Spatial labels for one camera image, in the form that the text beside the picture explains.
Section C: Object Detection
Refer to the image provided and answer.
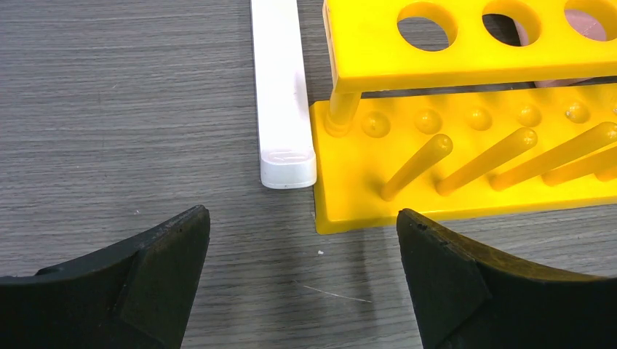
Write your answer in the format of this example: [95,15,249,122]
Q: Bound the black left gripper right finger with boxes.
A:
[396,209,616,348]

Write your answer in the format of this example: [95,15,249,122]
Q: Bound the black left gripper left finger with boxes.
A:
[1,205,210,348]

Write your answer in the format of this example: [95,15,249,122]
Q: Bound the yellow test tube rack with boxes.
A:
[310,1,616,234]

